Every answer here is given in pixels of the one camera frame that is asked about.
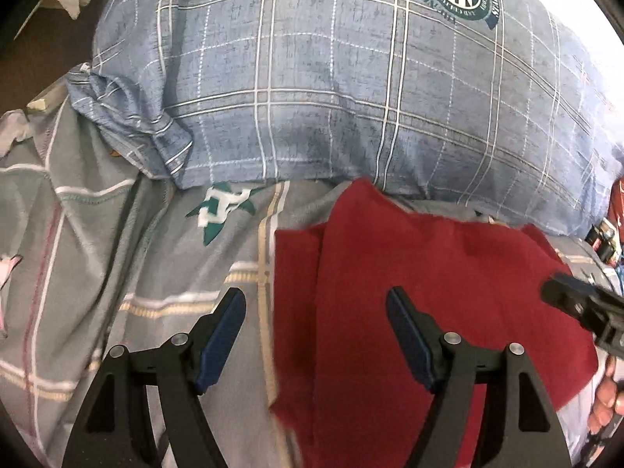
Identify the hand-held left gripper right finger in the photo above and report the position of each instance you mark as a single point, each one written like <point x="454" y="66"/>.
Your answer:
<point x="410" y="342"/>

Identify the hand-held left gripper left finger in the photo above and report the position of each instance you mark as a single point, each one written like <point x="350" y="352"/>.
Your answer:
<point x="223" y="334"/>

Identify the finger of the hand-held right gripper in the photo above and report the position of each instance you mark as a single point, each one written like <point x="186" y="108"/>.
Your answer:
<point x="570" y="295"/>

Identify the dark red sweater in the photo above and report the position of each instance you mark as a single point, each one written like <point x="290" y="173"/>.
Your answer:
<point x="414" y="273"/>

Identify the person's right hand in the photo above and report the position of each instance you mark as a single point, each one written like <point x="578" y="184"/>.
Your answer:
<point x="604" y="395"/>

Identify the small dark object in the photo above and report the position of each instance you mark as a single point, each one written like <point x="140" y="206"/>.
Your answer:
<point x="604" y="239"/>

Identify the grey patterned bed sheet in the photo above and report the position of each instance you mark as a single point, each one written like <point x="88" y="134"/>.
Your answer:
<point x="122" y="263"/>

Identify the blue plaid pillow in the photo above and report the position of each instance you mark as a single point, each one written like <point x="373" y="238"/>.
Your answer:
<point x="341" y="78"/>

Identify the small beige strip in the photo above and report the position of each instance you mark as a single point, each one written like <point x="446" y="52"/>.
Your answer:
<point x="46" y="100"/>

